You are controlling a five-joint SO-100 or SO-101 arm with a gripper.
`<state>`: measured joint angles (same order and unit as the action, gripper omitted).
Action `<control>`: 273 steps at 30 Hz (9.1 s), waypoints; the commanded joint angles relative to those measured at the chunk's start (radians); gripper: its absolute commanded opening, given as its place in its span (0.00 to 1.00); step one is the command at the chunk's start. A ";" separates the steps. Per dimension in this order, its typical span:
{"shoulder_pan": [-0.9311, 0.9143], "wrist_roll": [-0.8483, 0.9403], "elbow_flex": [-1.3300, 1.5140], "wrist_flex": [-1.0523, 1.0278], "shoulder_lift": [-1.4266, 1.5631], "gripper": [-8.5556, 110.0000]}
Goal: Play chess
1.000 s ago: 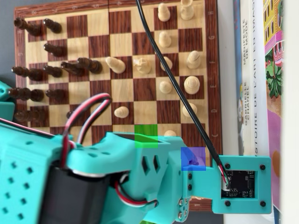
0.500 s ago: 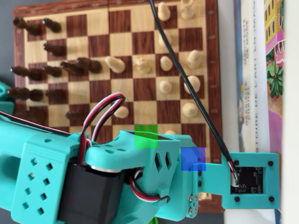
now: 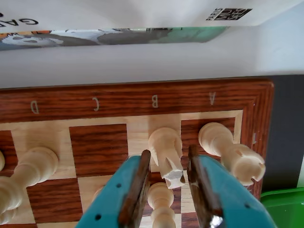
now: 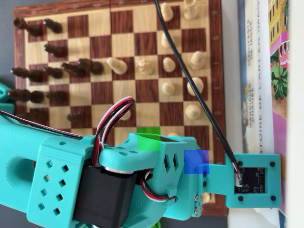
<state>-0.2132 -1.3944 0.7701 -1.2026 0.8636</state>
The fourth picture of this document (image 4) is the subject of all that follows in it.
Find black wooden queen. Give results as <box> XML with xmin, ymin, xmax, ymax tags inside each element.
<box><xmin>16</xmin><ymin>111</ymin><xmax>49</xmax><ymax>126</ymax></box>

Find white wooden rook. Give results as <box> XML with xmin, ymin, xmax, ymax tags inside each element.
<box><xmin>201</xmin><ymin>191</ymin><xmax>213</xmax><ymax>204</ymax></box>
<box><xmin>183</xmin><ymin>0</ymin><xmax>198</xmax><ymax>21</ymax></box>

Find wooden folding chessboard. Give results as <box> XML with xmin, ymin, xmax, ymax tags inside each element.
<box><xmin>13</xmin><ymin>0</ymin><xmax>228</xmax><ymax>217</ymax></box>

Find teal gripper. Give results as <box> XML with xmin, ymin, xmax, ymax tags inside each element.
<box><xmin>129</xmin><ymin>133</ymin><xmax>203</xmax><ymax>219</ymax></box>

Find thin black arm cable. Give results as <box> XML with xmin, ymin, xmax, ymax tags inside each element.
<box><xmin>0</xmin><ymin>110</ymin><xmax>84</xmax><ymax>140</ymax></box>

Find black wooden pawn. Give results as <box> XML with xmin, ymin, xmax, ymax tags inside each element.
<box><xmin>44</xmin><ymin>18</ymin><xmax>63</xmax><ymax>34</ymax></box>
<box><xmin>67</xmin><ymin>112</ymin><xmax>86</xmax><ymax>122</ymax></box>
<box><xmin>46</xmin><ymin>90</ymin><xmax>69</xmax><ymax>100</ymax></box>
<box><xmin>44</xmin><ymin>66</ymin><xmax>64</xmax><ymax>79</ymax></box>
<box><xmin>44</xmin><ymin>43</ymin><xmax>65</xmax><ymax>57</ymax></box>

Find pink illustrated book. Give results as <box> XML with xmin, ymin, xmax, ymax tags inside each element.
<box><xmin>267</xmin><ymin>0</ymin><xmax>290</xmax><ymax>217</ymax></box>

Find blue illustrated book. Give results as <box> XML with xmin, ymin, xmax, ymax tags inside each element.
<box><xmin>237</xmin><ymin>0</ymin><xmax>249</xmax><ymax>154</ymax></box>

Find black wooden king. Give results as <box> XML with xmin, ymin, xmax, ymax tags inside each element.
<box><xmin>8</xmin><ymin>89</ymin><xmax>45</xmax><ymax>103</ymax></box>

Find white wooden bishop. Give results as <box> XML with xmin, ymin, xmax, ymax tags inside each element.
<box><xmin>106</xmin><ymin>57</ymin><xmax>128</xmax><ymax>76</ymax></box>
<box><xmin>190</xmin><ymin>50</ymin><xmax>205</xmax><ymax>70</ymax></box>

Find black wooden rook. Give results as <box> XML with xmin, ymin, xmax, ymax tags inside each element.
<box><xmin>13</xmin><ymin>18</ymin><xmax>43</xmax><ymax>37</ymax></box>

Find white Gabrielle Chanel book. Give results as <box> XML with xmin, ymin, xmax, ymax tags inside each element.
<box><xmin>242</xmin><ymin>0</ymin><xmax>262</xmax><ymax>155</ymax></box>

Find black camera cable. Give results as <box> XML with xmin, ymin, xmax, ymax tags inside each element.
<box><xmin>153</xmin><ymin>0</ymin><xmax>243</xmax><ymax>187</ymax></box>

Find teal mount with camera board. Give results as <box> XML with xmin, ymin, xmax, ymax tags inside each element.
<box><xmin>198</xmin><ymin>153</ymin><xmax>281</xmax><ymax>209</ymax></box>

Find black wooden knight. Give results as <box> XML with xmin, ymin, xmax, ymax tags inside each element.
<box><xmin>61</xmin><ymin>62</ymin><xmax>86</xmax><ymax>77</ymax></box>

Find red white black servo wires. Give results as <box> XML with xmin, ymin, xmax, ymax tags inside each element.
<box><xmin>139</xmin><ymin>171</ymin><xmax>178</xmax><ymax>203</ymax></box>
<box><xmin>93</xmin><ymin>96</ymin><xmax>136</xmax><ymax>152</ymax></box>

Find white wooden knight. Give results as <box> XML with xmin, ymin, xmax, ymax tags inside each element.
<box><xmin>135</xmin><ymin>58</ymin><xmax>154</xmax><ymax>76</ymax></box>

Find black wooden bishop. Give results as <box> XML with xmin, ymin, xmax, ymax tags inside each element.
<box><xmin>78</xmin><ymin>58</ymin><xmax>104</xmax><ymax>76</ymax></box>
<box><xmin>11</xmin><ymin>67</ymin><xmax>43</xmax><ymax>83</ymax></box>

